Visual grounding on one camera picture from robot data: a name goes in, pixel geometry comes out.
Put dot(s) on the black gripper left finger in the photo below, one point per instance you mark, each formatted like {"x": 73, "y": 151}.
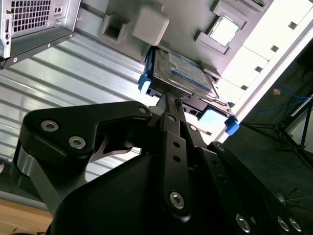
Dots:
{"x": 73, "y": 122}

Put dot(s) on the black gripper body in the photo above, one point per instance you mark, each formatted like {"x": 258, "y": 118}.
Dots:
{"x": 117, "y": 200}

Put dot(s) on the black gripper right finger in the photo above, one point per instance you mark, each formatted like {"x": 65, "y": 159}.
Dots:
{"x": 244, "y": 195}

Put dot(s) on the hard disk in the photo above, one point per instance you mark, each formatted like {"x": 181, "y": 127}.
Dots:
{"x": 185, "y": 71}

